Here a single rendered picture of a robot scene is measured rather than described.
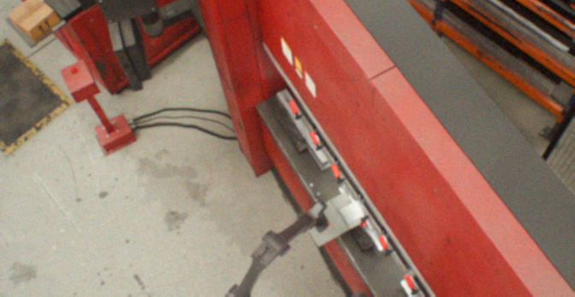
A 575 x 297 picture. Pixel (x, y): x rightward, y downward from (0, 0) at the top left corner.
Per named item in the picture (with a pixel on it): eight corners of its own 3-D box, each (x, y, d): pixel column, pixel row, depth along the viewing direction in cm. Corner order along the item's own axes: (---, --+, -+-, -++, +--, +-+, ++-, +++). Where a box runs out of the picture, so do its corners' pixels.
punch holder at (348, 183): (339, 177, 313) (339, 163, 299) (354, 169, 315) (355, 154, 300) (356, 203, 307) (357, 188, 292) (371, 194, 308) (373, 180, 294)
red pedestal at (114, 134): (94, 135, 471) (50, 70, 399) (127, 120, 476) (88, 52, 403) (104, 157, 462) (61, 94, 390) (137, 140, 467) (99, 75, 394)
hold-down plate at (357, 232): (331, 204, 339) (331, 202, 337) (340, 199, 340) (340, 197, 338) (363, 252, 326) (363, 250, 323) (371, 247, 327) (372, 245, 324)
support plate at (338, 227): (299, 216, 325) (299, 216, 324) (345, 192, 329) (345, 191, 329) (317, 247, 317) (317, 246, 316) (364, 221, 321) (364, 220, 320)
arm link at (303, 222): (258, 242, 261) (278, 259, 259) (265, 231, 259) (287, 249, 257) (296, 216, 301) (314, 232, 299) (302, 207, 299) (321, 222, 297)
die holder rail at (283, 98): (277, 102, 371) (276, 93, 363) (287, 98, 372) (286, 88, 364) (322, 170, 349) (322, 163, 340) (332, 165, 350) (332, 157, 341)
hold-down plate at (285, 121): (273, 113, 368) (273, 110, 365) (281, 109, 369) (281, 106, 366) (299, 154, 354) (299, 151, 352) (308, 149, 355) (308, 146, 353)
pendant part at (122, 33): (119, 26, 359) (97, -18, 327) (140, 20, 359) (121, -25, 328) (133, 92, 337) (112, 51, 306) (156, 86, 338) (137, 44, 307)
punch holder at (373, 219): (361, 211, 304) (363, 197, 290) (377, 203, 306) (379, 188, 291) (379, 238, 298) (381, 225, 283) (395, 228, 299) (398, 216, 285)
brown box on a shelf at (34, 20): (5, 20, 400) (-4, 7, 389) (41, -3, 407) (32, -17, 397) (31, 48, 389) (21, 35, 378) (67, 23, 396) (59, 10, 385)
